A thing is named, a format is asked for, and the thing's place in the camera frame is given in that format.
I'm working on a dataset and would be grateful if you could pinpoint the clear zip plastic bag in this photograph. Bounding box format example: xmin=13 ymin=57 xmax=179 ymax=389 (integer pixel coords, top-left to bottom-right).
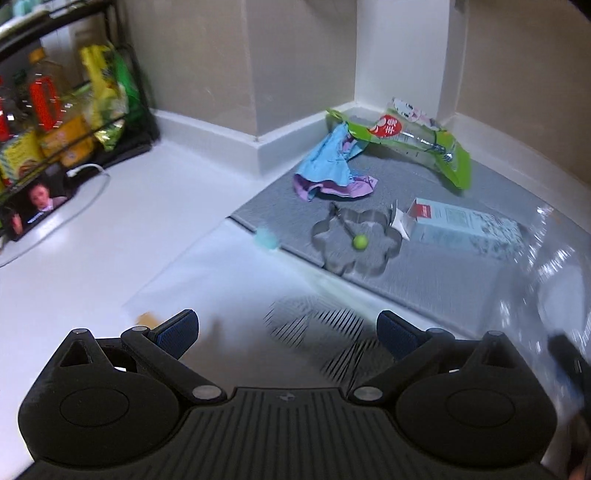
xmin=121 ymin=202 xmax=591 ymax=467

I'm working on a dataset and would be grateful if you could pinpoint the blue purple wrapper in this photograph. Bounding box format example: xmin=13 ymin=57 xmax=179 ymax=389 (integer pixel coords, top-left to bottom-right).
xmin=293 ymin=123 xmax=378 ymax=201

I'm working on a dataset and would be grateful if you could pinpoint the green snack wrapper bag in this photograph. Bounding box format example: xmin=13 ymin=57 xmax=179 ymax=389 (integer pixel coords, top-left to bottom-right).
xmin=328 ymin=97 xmax=472 ymax=190

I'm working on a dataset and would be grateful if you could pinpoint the metal flower cookie cutter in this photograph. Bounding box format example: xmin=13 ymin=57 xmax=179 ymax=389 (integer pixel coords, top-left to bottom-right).
xmin=311 ymin=203 xmax=403 ymax=277

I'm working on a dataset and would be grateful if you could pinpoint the small green ball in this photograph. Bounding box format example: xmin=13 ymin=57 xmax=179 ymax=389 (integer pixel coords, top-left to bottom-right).
xmin=352 ymin=235 xmax=369 ymax=251

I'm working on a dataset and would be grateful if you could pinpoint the grey dish drying mat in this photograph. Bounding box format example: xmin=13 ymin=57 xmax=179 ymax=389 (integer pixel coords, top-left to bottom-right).
xmin=230 ymin=151 xmax=591 ymax=342

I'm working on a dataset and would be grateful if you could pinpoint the white teal milk carton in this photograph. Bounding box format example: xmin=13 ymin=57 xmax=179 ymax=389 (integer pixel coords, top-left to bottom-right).
xmin=391 ymin=198 xmax=524 ymax=260

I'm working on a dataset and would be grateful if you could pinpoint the smartphone showing video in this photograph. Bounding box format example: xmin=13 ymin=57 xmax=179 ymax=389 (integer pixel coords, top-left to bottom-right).
xmin=1 ymin=172 xmax=77 ymax=241

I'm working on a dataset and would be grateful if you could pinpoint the yellow seasoning box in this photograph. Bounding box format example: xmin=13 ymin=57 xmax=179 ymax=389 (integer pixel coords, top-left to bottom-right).
xmin=1 ymin=128 xmax=44 ymax=187

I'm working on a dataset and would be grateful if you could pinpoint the red label oil bottle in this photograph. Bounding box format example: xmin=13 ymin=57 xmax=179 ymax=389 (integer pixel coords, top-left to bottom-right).
xmin=27 ymin=47 xmax=66 ymax=133

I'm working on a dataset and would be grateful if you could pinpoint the white charging cable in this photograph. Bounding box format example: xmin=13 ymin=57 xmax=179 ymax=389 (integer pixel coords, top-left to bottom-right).
xmin=0 ymin=163 xmax=112 ymax=269

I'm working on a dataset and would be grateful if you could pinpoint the black wire spice rack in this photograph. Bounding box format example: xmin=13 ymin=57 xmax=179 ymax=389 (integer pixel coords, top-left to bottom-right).
xmin=1 ymin=1 xmax=159 ymax=205

